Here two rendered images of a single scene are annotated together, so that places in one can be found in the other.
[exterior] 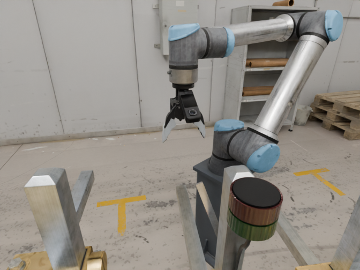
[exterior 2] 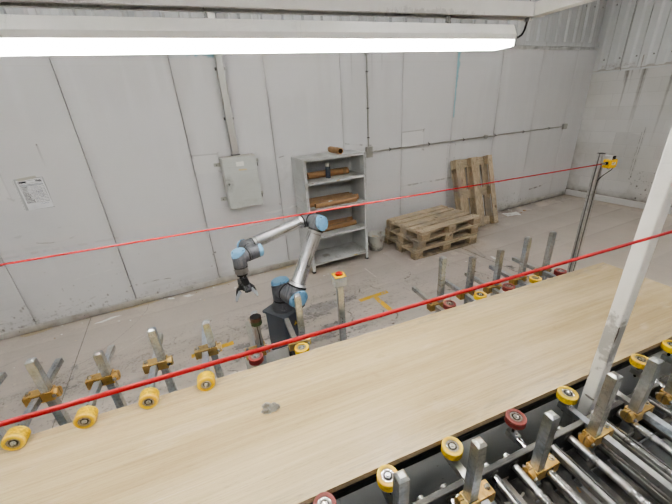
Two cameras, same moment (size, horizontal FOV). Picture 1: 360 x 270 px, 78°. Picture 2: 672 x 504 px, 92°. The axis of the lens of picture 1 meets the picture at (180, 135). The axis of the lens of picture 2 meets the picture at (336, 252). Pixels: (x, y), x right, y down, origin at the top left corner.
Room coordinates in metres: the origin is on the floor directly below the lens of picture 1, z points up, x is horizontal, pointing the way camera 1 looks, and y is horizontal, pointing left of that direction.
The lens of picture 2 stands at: (-1.33, -0.24, 2.12)
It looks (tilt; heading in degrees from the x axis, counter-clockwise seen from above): 24 degrees down; 348
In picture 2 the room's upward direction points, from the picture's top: 4 degrees counter-clockwise
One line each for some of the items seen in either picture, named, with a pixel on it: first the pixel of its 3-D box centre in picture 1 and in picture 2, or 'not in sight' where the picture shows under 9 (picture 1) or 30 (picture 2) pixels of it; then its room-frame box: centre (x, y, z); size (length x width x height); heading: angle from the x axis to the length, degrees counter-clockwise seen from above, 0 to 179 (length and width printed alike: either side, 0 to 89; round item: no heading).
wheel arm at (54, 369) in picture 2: not in sight; (40, 393); (0.14, 0.95, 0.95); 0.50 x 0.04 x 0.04; 8
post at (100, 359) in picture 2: not in sight; (113, 388); (0.16, 0.66, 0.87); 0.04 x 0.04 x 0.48; 8
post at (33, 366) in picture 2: not in sight; (51, 397); (0.12, 0.91, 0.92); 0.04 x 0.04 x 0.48; 8
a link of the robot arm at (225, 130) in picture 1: (229, 137); (281, 288); (1.05, -0.26, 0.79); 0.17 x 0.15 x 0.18; 30
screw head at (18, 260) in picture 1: (15, 264); not in sight; (0.22, 0.24, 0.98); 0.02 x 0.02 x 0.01
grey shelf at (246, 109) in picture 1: (263, 74); (332, 210); (3.03, -1.12, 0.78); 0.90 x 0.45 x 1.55; 103
